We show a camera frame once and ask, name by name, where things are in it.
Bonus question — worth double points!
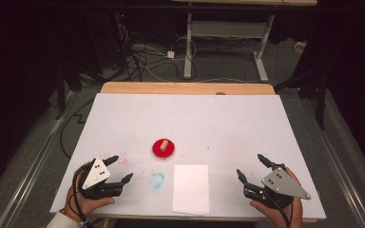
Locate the large white board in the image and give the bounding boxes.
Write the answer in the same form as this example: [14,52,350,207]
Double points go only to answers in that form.
[49,92,327,220]

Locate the person's right hand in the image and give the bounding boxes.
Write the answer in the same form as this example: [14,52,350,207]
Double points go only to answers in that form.
[250,167,304,228]

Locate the black floor cable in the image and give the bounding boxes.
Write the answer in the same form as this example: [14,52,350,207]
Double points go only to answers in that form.
[59,99,93,160]

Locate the round red ink pad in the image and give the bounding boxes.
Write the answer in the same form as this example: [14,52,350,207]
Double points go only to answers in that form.
[151,138,176,161]

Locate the tangle of floor cables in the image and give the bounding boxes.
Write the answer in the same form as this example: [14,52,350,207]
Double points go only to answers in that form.
[115,18,199,84]

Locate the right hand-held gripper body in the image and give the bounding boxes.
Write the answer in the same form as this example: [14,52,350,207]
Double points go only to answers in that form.
[241,162,312,210]

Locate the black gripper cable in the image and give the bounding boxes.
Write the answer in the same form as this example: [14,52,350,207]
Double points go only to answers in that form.
[270,193,294,228]
[71,162,91,228]

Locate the metal floor rail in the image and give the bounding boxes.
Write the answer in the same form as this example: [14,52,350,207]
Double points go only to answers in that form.
[0,90,79,228]
[298,96,365,228]

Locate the white paper sheet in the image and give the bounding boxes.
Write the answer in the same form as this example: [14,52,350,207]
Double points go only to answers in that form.
[172,163,211,216]

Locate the white sleeve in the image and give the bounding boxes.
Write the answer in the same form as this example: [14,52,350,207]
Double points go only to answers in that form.
[46,211,88,228]

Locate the black metal stand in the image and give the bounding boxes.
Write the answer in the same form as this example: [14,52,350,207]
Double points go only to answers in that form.
[275,67,328,131]

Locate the person's left hand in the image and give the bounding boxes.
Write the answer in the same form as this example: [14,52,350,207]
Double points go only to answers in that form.
[64,162,117,220]

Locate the orange bracelet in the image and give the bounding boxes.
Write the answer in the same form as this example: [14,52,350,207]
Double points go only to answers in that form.
[59,208,85,224]

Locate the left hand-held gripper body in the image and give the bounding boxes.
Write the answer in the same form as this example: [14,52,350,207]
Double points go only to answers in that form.
[77,157,125,201]

